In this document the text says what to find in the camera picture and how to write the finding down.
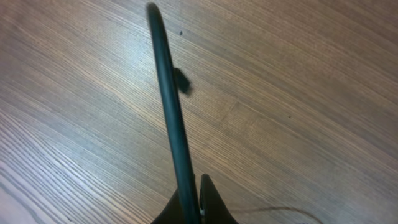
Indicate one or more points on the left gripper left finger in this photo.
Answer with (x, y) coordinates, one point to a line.
(172, 212)

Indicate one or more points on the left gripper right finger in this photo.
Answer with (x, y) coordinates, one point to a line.
(212, 207)

